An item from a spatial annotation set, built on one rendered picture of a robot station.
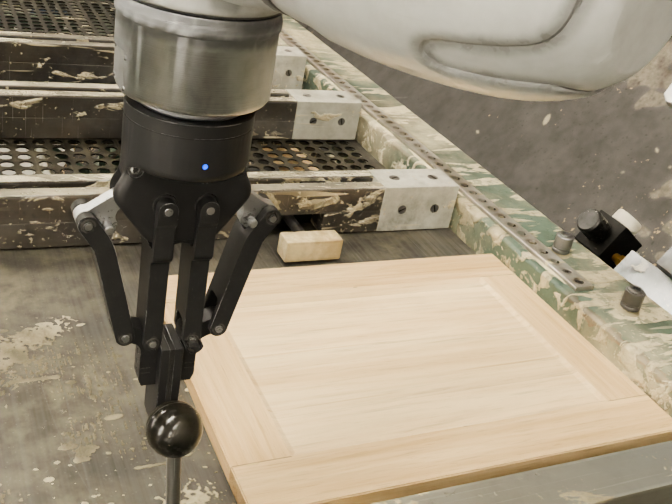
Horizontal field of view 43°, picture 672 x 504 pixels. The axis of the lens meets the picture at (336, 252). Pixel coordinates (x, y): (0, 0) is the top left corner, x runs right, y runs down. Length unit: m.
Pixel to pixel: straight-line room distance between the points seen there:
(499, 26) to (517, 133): 2.31
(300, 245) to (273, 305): 0.13
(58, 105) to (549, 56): 1.10
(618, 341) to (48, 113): 0.88
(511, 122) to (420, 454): 1.94
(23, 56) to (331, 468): 1.05
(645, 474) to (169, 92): 0.59
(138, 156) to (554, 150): 2.09
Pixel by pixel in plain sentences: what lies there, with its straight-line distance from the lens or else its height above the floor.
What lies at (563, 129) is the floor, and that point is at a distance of 2.54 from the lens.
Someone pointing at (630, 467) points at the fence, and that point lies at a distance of 0.86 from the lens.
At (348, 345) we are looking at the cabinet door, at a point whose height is 1.13.
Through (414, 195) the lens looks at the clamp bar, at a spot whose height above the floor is 0.98.
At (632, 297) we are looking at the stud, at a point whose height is 0.88.
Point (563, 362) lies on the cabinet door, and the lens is 1.01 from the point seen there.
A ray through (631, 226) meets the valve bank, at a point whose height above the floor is 0.73.
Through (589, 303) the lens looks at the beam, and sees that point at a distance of 1.08.
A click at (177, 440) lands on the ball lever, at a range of 0.57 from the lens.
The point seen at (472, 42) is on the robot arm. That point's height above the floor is 1.58.
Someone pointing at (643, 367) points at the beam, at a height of 0.90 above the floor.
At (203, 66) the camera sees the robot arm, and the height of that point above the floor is 1.59.
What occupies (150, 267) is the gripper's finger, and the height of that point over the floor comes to 1.51.
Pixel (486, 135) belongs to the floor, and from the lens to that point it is 2.68.
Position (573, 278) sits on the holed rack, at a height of 0.89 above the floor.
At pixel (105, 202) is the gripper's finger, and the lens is 0.51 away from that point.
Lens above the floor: 1.77
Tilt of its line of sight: 39 degrees down
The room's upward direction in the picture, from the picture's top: 53 degrees counter-clockwise
